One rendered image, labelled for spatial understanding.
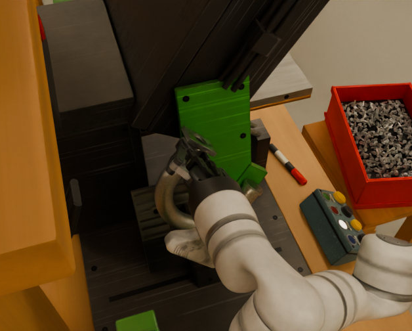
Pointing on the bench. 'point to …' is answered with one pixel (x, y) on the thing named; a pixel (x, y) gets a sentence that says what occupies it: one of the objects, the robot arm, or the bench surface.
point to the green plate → (219, 121)
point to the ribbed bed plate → (147, 228)
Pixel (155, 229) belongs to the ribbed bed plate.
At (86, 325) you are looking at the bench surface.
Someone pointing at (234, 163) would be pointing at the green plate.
